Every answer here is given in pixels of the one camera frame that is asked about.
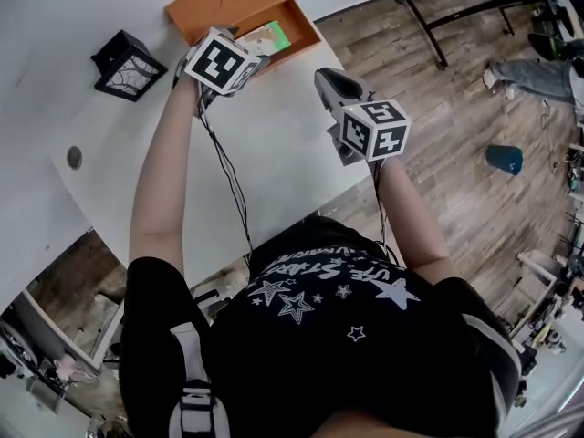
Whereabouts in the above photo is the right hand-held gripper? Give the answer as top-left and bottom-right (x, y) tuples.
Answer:
(313, 66), (412, 168)

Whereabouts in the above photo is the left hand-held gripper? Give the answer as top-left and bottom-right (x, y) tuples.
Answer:
(175, 26), (272, 110)

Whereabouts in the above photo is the small green white package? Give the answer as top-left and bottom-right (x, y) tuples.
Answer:
(235, 19), (294, 57)

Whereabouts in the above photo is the person's left forearm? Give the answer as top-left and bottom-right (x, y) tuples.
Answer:
(129, 78), (207, 276)

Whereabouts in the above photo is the person's right forearm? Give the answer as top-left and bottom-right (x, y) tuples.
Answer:
(372, 156), (451, 287)

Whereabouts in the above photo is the black lantern box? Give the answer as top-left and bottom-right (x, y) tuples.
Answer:
(90, 29), (170, 104)

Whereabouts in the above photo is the teal cylindrical bin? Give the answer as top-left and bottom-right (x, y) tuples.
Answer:
(485, 143), (525, 177)

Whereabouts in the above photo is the white wooden stand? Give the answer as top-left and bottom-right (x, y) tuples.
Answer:
(509, 248), (574, 344)

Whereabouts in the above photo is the black star print t-shirt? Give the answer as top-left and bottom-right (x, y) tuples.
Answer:
(119, 214), (524, 438)

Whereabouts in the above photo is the white shelf unit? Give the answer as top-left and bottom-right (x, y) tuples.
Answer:
(0, 262), (129, 385)

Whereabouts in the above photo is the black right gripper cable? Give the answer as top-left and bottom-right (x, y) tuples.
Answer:
(371, 160), (403, 271)

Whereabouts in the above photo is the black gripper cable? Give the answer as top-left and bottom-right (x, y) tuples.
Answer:
(198, 103), (255, 256)
(371, 160), (403, 271)

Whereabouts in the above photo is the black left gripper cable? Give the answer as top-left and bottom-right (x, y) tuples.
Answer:
(198, 103), (255, 256)

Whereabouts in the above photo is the black metal table frame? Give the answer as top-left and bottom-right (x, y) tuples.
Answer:
(394, 0), (569, 70)

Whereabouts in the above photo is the grey black right shoulder strap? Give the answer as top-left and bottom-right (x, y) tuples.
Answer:
(459, 311), (527, 438)

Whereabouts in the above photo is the white black left shoulder strap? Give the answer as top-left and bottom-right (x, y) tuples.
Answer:
(167, 320), (232, 438)

